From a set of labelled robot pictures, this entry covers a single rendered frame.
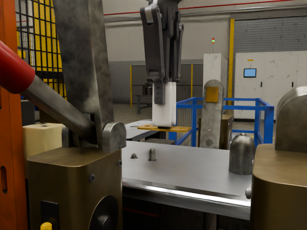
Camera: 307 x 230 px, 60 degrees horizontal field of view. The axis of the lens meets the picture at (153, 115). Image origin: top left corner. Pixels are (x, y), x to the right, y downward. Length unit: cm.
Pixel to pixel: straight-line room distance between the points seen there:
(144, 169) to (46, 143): 13
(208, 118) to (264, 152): 34
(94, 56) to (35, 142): 13
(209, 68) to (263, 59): 151
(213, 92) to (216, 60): 764
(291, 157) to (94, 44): 17
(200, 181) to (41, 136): 18
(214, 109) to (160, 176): 22
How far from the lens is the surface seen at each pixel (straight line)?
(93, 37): 23
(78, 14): 24
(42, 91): 20
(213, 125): 51
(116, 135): 25
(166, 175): 34
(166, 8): 42
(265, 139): 217
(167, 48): 41
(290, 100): 17
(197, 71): 1223
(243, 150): 34
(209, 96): 51
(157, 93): 41
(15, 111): 31
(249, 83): 816
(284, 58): 830
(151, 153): 39
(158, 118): 42
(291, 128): 18
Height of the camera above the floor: 111
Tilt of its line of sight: 7 degrees down
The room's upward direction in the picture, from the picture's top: straight up
